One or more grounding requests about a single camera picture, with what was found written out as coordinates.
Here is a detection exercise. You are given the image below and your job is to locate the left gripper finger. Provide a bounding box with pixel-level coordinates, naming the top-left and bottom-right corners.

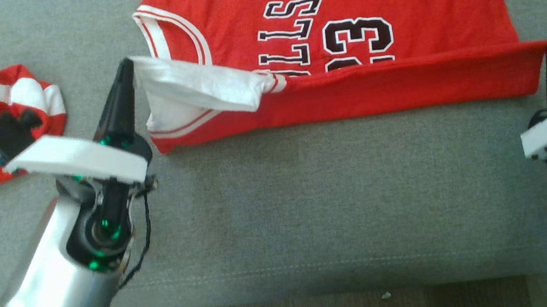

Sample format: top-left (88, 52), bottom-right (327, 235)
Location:
top-left (88, 57), bottom-right (142, 147)

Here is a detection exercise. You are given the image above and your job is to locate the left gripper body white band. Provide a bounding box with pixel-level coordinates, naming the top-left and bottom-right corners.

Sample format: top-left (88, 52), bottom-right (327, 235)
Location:
top-left (0, 126), bottom-right (159, 201)

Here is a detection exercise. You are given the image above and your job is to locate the grey fabric sofa seat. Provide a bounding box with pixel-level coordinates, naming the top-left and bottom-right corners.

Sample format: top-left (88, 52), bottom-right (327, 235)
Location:
top-left (0, 0), bottom-right (547, 307)

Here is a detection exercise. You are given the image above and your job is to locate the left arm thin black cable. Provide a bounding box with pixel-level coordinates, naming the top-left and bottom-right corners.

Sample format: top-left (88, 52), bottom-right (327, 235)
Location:
top-left (107, 190), bottom-right (159, 291)

